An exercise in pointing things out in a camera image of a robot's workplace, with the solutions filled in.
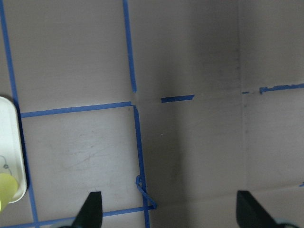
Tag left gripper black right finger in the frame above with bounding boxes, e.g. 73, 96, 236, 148
237, 190, 278, 228

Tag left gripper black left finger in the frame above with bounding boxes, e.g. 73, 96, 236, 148
72, 191, 103, 228

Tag yellow plastic cup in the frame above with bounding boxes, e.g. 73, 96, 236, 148
0, 173, 19, 212

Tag cream plastic tray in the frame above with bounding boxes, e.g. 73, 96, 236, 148
0, 97, 27, 204

